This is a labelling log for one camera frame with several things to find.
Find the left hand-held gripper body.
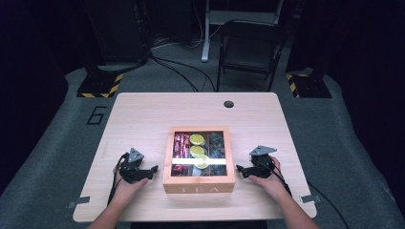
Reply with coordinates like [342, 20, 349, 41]
[118, 147, 149, 184]

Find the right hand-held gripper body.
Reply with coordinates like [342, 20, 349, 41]
[248, 145, 278, 177]

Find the wooden tea box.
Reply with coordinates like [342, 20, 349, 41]
[162, 125, 237, 195]

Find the person's left hand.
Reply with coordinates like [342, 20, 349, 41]
[113, 171, 149, 201]

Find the person's right hand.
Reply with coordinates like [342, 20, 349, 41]
[248, 156, 289, 199]

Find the pile of dark tea packets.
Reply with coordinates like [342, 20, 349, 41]
[209, 132, 227, 177]

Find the bundle of red packets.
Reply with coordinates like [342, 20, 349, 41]
[172, 133, 191, 177]

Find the yellow-green round capsule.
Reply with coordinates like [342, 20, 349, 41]
[189, 133, 205, 146]
[189, 145, 206, 158]
[194, 155, 211, 170]

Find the grey tape strip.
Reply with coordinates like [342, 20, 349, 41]
[67, 196, 91, 210]
[300, 194, 322, 204]

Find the black stand with striped base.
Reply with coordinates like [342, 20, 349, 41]
[76, 0, 124, 99]
[286, 0, 332, 99]

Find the black folding chair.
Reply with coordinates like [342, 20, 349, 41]
[217, 19, 288, 94]

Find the left hand-held gripper cable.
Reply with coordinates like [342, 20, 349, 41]
[107, 152, 129, 206]

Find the hand-held gripper cable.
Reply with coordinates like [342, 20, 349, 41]
[257, 161, 352, 229]
[107, 152, 129, 206]

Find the right hand-held gripper cable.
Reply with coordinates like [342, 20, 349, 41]
[257, 161, 352, 229]

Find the black floor cable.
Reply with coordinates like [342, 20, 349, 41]
[149, 53, 218, 93]
[149, 56, 201, 94]

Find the bundle of white cables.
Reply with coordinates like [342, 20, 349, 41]
[152, 24, 223, 51]

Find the white desk frame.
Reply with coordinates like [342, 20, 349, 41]
[201, 0, 285, 63]

